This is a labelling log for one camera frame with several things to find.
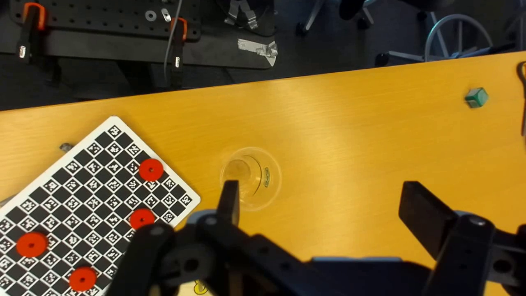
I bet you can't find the black white checker calibration board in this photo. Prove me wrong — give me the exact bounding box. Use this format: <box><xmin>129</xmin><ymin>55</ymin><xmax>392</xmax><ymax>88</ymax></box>
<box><xmin>0</xmin><ymin>115</ymin><xmax>201</xmax><ymax>296</ymax></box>

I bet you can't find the dark office chair base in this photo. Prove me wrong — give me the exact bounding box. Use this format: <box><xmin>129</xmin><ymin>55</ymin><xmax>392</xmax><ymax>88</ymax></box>
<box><xmin>293</xmin><ymin>0</ymin><xmax>379</xmax><ymax>37</ymax></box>

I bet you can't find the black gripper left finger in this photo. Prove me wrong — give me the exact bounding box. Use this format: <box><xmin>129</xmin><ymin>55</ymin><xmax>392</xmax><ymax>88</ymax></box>
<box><xmin>104</xmin><ymin>179</ymin><xmax>308</xmax><ymax>296</ymax></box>

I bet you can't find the black orange bar clamp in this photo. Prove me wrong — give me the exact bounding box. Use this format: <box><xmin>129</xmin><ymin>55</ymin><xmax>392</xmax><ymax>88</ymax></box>
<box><xmin>14</xmin><ymin>0</ymin><xmax>49</xmax><ymax>62</ymax></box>
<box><xmin>164</xmin><ymin>14</ymin><xmax>190</xmax><ymax>75</ymax></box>

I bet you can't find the silver metal bracket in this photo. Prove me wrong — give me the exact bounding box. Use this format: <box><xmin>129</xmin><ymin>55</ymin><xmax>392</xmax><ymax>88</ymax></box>
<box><xmin>234</xmin><ymin>36</ymin><xmax>279</xmax><ymax>68</ymax></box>

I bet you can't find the orange ring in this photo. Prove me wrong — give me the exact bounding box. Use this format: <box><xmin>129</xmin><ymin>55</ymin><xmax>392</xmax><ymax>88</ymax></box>
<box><xmin>127</xmin><ymin>207</ymin><xmax>157</xmax><ymax>231</ymax></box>
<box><xmin>67</xmin><ymin>266</ymin><xmax>98</xmax><ymax>292</ymax></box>
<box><xmin>14</xmin><ymin>230</ymin><xmax>49</xmax><ymax>259</ymax></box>
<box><xmin>136</xmin><ymin>157</ymin><xmax>165</xmax><ymax>184</ymax></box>

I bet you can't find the chair base with foot ring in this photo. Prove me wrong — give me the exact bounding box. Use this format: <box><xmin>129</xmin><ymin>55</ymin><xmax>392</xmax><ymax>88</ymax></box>
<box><xmin>374</xmin><ymin>11</ymin><xmax>519</xmax><ymax>67</ymax></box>

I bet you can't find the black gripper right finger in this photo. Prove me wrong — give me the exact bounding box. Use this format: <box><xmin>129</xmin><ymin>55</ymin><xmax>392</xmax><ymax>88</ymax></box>
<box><xmin>397</xmin><ymin>179</ymin><xmax>526</xmax><ymax>296</ymax></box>

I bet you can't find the small green cube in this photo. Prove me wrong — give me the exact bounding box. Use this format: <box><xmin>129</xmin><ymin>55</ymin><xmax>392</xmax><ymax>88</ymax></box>
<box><xmin>463</xmin><ymin>87</ymin><xmax>489</xmax><ymax>110</ymax></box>

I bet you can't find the black perforated breadboard plate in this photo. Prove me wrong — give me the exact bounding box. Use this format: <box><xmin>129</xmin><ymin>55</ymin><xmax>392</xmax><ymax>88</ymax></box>
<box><xmin>7</xmin><ymin>0</ymin><xmax>203</xmax><ymax>42</ymax></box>

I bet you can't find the thin grey cable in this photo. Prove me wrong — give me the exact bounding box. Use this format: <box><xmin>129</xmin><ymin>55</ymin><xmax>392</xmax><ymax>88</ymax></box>
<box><xmin>160</xmin><ymin>0</ymin><xmax>187</xmax><ymax>80</ymax></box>

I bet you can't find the dark cord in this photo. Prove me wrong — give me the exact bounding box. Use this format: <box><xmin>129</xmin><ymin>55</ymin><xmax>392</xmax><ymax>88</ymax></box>
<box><xmin>515</xmin><ymin>60</ymin><xmax>526</xmax><ymax>138</ymax></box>

